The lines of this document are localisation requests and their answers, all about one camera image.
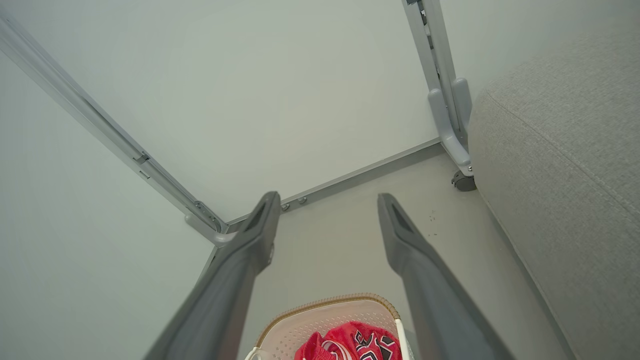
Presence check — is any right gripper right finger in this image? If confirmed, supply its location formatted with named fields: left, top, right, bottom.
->
left=377, top=193, right=516, bottom=360

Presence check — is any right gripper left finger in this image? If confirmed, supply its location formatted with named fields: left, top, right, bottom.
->
left=144, top=191, right=282, bottom=360

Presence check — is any red jersey with black letters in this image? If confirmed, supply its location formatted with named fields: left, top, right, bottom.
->
left=322, top=321, right=403, bottom=360

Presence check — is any grey fabric sofa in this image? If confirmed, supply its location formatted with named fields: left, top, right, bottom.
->
left=467, top=25, right=640, bottom=360

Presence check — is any beige perforated laundry basket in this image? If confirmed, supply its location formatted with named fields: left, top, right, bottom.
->
left=245, top=293, right=416, bottom=360

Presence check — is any black caster wheel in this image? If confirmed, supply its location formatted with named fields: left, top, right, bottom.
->
left=451, top=170, right=477, bottom=192

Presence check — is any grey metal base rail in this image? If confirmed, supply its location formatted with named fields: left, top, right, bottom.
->
left=225, top=139, right=446, bottom=228

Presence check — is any grey frame post with foot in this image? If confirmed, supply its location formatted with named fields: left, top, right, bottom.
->
left=402, top=0, right=476, bottom=178

